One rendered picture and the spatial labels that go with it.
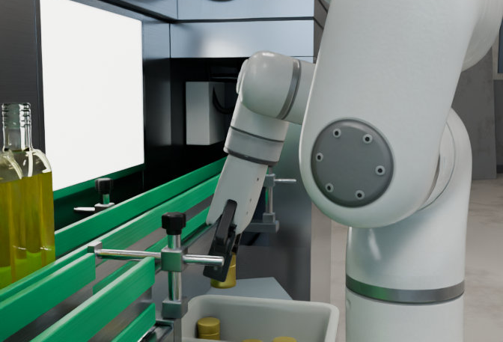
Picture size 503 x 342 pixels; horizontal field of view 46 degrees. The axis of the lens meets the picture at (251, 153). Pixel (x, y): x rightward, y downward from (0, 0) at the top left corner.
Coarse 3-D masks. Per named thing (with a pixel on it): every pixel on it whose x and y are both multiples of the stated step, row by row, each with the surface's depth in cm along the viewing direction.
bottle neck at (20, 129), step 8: (8, 104) 64; (16, 104) 64; (24, 104) 64; (8, 112) 64; (16, 112) 64; (24, 112) 64; (8, 120) 64; (16, 120) 64; (24, 120) 65; (8, 128) 64; (16, 128) 64; (24, 128) 65; (8, 136) 64; (16, 136) 64; (24, 136) 65; (8, 144) 64; (16, 144) 64; (24, 144) 65
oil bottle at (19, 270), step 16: (0, 160) 59; (0, 176) 58; (16, 176) 61; (0, 192) 58; (16, 192) 61; (0, 208) 58; (16, 208) 61; (0, 224) 58; (16, 224) 61; (0, 240) 58; (16, 240) 61; (0, 256) 58; (16, 256) 61; (0, 272) 58; (16, 272) 61; (0, 288) 59
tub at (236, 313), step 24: (192, 312) 88; (216, 312) 92; (240, 312) 91; (264, 312) 90; (288, 312) 89; (312, 312) 88; (336, 312) 85; (192, 336) 87; (240, 336) 91; (264, 336) 90; (288, 336) 89; (312, 336) 89
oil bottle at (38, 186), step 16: (16, 160) 63; (32, 160) 64; (48, 160) 67; (32, 176) 64; (48, 176) 67; (32, 192) 64; (48, 192) 67; (32, 208) 64; (48, 208) 67; (32, 224) 64; (48, 224) 67; (32, 240) 64; (48, 240) 67; (32, 256) 64; (48, 256) 67; (32, 272) 64
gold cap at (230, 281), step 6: (234, 258) 81; (234, 264) 82; (228, 270) 81; (234, 270) 82; (228, 276) 81; (234, 276) 82; (210, 282) 82; (216, 282) 81; (222, 282) 81; (228, 282) 81; (234, 282) 82; (222, 288) 81
